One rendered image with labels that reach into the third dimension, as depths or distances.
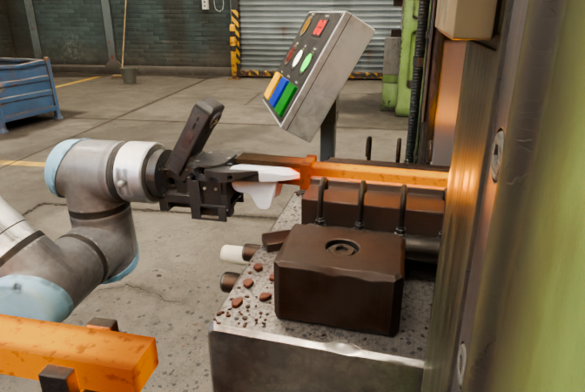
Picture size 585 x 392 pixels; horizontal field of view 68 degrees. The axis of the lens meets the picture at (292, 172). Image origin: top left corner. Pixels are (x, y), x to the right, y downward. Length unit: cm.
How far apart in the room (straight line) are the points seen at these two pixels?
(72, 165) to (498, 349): 60
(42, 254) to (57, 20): 992
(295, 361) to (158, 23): 912
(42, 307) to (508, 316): 54
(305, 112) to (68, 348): 74
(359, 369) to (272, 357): 8
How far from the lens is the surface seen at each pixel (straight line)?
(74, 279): 65
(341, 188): 54
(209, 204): 61
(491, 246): 17
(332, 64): 96
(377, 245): 44
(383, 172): 56
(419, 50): 87
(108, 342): 33
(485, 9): 20
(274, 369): 46
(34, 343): 35
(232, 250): 112
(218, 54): 903
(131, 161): 64
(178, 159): 61
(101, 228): 72
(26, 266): 64
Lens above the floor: 120
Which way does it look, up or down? 20 degrees down
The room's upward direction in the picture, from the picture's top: straight up
